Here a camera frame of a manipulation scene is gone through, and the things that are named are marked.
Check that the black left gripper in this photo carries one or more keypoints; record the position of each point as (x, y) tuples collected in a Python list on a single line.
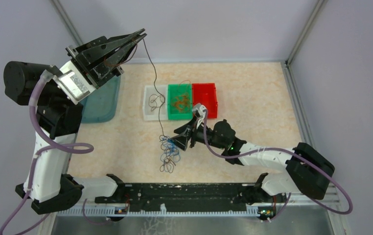
[(90, 57)]

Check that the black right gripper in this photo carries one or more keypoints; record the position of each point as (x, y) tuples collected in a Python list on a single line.
[(181, 141)]

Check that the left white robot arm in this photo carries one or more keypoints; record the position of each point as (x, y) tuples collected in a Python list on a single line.
[(53, 95)]

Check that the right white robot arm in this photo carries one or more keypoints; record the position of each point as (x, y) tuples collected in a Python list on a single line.
[(300, 169)]

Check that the green plastic bin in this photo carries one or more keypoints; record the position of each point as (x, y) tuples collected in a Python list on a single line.
[(179, 106)]

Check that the white plastic bin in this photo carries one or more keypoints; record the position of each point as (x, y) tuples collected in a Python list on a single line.
[(154, 105)]

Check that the red plastic bin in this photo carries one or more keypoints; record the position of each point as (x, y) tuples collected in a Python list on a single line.
[(205, 93)]

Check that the teal translucent plastic tray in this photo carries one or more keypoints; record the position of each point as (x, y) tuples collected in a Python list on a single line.
[(100, 106)]

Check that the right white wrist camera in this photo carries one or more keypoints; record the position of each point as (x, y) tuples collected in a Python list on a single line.
[(199, 110)]

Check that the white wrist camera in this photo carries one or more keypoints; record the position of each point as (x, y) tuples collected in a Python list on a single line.
[(73, 83), (199, 110)]

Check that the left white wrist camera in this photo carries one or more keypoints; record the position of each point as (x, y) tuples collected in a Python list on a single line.
[(73, 83)]

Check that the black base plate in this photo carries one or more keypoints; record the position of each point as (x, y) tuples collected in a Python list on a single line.
[(200, 197)]

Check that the left aluminium frame post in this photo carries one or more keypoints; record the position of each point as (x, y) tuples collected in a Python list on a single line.
[(67, 22)]

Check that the aluminium frame post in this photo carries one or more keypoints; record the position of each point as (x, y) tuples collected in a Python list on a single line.
[(67, 22), (320, 4)]

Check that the right aluminium side rail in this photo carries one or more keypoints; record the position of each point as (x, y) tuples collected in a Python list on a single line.
[(297, 104)]

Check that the right aluminium frame post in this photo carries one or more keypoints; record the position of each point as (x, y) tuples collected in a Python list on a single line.
[(320, 4)]

